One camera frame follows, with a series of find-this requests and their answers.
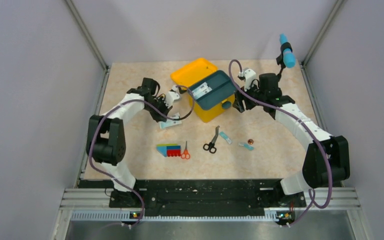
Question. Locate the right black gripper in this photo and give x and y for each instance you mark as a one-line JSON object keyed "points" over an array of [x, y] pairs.
{"points": [[239, 103]]}

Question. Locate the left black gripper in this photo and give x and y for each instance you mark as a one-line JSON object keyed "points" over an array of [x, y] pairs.
{"points": [[165, 110]]}

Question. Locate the yellow plastic medicine box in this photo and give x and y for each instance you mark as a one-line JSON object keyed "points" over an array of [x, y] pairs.
{"points": [[191, 73]]}

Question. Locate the teal divided tray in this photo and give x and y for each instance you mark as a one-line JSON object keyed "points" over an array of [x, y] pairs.
{"points": [[223, 91]]}

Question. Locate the light blue plaster strip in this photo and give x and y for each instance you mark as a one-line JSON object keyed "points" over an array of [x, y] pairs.
{"points": [[225, 137]]}

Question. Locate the orange handled scissors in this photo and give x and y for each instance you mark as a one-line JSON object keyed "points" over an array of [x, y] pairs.
{"points": [[185, 154]]}

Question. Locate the black handled scissors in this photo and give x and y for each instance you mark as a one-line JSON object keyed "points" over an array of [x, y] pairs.
{"points": [[210, 146]]}

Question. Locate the white blue wipe sachets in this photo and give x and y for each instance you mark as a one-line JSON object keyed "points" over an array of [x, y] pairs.
{"points": [[201, 90]]}

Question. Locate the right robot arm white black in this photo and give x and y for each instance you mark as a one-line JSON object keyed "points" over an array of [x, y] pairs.
{"points": [[327, 156]]}

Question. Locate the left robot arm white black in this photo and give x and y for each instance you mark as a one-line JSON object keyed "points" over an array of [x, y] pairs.
{"points": [[106, 142]]}

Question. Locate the blue microphone on stand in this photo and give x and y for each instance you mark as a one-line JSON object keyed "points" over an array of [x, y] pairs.
{"points": [[286, 59]]}

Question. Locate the colourful stacked card pack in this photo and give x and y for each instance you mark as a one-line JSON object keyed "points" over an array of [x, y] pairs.
{"points": [[169, 150]]}

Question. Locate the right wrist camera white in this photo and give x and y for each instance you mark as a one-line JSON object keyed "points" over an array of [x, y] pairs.
{"points": [[249, 76]]}

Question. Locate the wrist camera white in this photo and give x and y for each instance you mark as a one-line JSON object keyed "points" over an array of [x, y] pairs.
{"points": [[171, 96], [249, 76]]}

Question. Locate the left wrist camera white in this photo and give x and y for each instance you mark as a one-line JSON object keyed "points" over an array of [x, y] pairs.
{"points": [[171, 96]]}

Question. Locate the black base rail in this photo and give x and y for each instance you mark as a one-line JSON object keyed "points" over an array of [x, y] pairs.
{"points": [[206, 197]]}

